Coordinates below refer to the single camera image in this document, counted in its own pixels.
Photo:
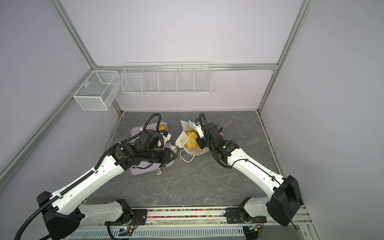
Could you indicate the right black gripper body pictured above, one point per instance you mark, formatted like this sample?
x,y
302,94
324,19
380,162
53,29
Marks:
x,y
203,143

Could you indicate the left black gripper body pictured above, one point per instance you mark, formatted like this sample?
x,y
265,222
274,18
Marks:
x,y
156,155

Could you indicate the sesame fake bread roll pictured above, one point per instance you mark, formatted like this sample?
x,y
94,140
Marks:
x,y
162,128

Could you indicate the lavender plastic tray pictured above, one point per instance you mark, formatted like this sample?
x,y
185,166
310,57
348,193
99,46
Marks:
x,y
154,167

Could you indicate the printed paper gift bag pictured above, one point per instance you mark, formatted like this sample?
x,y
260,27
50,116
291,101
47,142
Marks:
x,y
188,127

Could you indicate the cream and steel tongs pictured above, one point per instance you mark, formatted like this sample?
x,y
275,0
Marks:
x,y
181,140

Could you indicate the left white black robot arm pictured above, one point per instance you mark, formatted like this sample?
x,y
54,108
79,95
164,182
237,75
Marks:
x,y
64,211

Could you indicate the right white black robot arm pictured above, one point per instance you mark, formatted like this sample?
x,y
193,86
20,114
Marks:
x,y
284,197

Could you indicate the yellow fake bread in bag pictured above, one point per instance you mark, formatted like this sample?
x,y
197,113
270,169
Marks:
x,y
192,139

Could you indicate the small white mesh basket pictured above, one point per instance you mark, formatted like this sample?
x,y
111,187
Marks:
x,y
99,90

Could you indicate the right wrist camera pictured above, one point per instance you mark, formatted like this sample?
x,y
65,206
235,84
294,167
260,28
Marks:
x,y
200,131

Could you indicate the long white wire basket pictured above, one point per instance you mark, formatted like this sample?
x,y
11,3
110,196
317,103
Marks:
x,y
166,78

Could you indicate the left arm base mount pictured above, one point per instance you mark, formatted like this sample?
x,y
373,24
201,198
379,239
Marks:
x,y
136,217

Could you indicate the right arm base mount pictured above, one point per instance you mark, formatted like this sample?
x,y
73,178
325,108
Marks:
x,y
239,216

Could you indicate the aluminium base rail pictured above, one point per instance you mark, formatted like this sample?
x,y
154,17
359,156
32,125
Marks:
x,y
186,217

